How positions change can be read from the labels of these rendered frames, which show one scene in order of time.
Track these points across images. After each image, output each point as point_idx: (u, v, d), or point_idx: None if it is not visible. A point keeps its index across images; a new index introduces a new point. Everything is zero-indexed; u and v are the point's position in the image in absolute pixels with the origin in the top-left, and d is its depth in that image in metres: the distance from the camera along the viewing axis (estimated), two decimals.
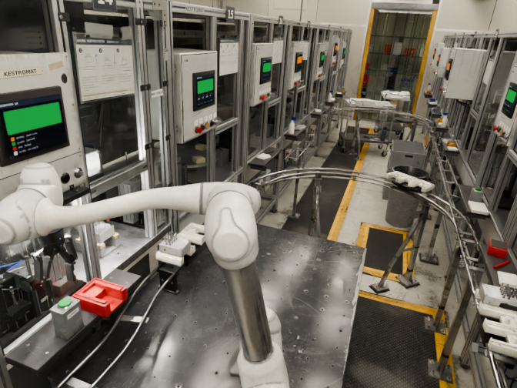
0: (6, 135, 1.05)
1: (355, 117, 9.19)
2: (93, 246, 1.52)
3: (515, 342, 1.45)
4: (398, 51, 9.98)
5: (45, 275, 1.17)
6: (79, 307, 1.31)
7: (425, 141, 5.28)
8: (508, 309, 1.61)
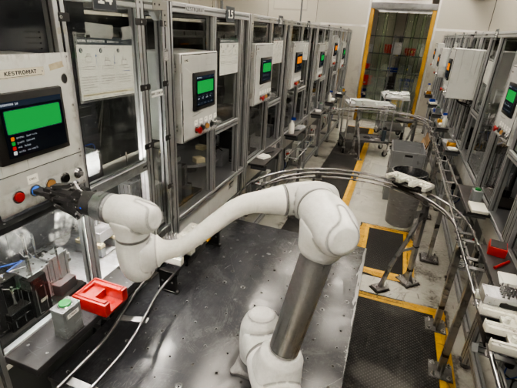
0: (6, 135, 1.05)
1: (355, 117, 9.19)
2: (93, 246, 1.52)
3: (515, 342, 1.45)
4: (398, 51, 9.98)
5: (55, 191, 1.15)
6: (79, 307, 1.31)
7: (425, 141, 5.28)
8: (508, 309, 1.61)
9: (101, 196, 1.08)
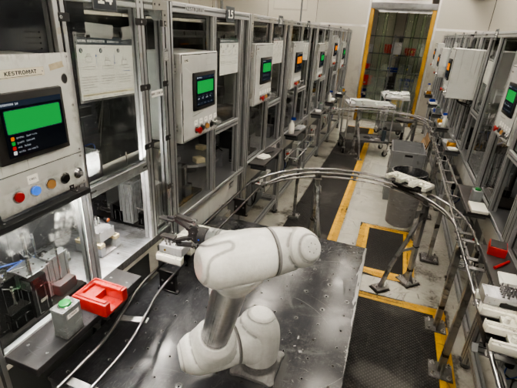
0: (6, 135, 1.05)
1: (355, 117, 9.19)
2: (93, 246, 1.52)
3: (515, 342, 1.45)
4: (398, 51, 9.98)
5: (178, 219, 1.58)
6: (79, 307, 1.31)
7: (425, 141, 5.28)
8: (508, 309, 1.61)
9: (215, 232, 1.52)
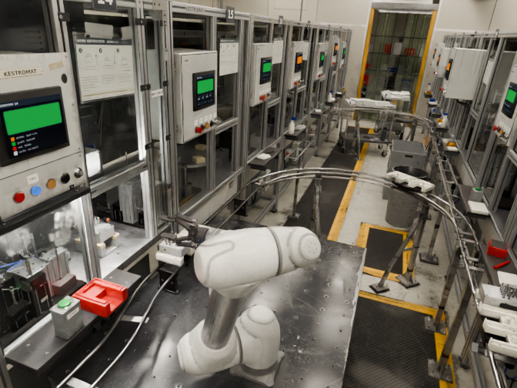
0: (6, 135, 1.05)
1: (355, 117, 9.19)
2: (93, 246, 1.52)
3: (515, 342, 1.45)
4: (398, 51, 9.98)
5: (178, 219, 1.58)
6: (79, 307, 1.31)
7: (425, 141, 5.28)
8: (508, 309, 1.61)
9: (215, 232, 1.52)
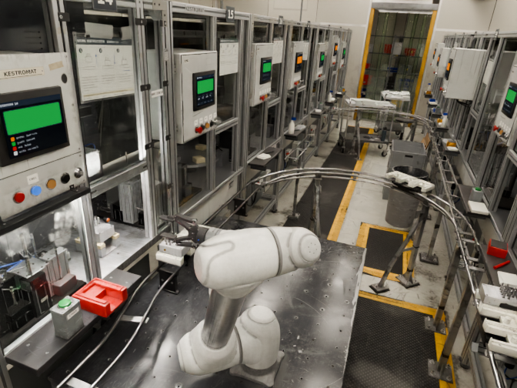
0: (6, 135, 1.05)
1: (355, 117, 9.19)
2: (93, 246, 1.52)
3: (515, 342, 1.45)
4: (398, 51, 9.98)
5: (178, 219, 1.57)
6: (79, 307, 1.31)
7: (425, 141, 5.28)
8: (508, 309, 1.61)
9: (215, 232, 1.52)
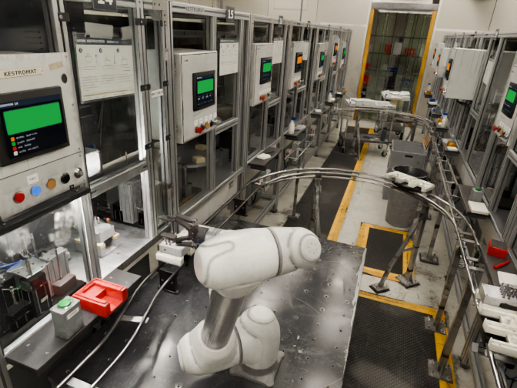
0: (6, 135, 1.05)
1: (355, 117, 9.19)
2: (93, 246, 1.52)
3: (515, 342, 1.45)
4: (398, 51, 9.98)
5: (178, 219, 1.57)
6: (79, 307, 1.31)
7: (425, 141, 5.28)
8: (508, 309, 1.61)
9: (215, 232, 1.52)
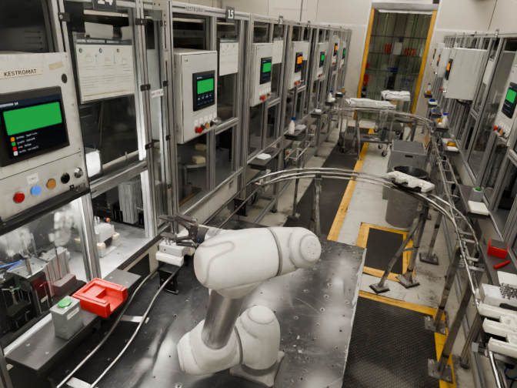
0: (6, 135, 1.05)
1: (355, 117, 9.19)
2: (93, 246, 1.52)
3: (515, 342, 1.45)
4: (398, 51, 9.98)
5: (178, 219, 1.57)
6: (79, 307, 1.31)
7: (425, 141, 5.28)
8: (508, 309, 1.61)
9: (215, 232, 1.52)
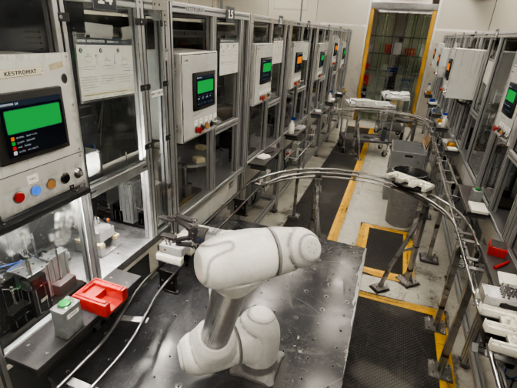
0: (6, 135, 1.05)
1: (355, 117, 9.19)
2: (93, 246, 1.52)
3: (515, 342, 1.45)
4: (398, 51, 9.98)
5: (178, 219, 1.57)
6: (79, 307, 1.31)
7: (425, 141, 5.28)
8: (508, 309, 1.61)
9: (215, 232, 1.52)
